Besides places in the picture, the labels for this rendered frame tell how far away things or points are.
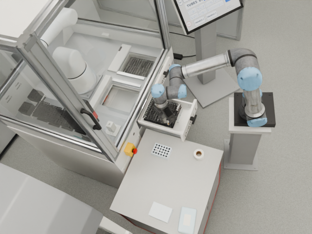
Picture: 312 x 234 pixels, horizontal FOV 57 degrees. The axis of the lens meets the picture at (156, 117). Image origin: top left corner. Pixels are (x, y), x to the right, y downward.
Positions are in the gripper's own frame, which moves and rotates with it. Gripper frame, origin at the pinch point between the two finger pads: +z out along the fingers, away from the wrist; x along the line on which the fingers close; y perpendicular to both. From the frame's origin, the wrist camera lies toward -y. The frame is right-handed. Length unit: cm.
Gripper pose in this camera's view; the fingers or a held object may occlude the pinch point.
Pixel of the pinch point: (168, 121)
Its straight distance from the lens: 185.6
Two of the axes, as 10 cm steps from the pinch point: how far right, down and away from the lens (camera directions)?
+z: 1.7, 4.9, 8.5
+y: -5.9, -6.4, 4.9
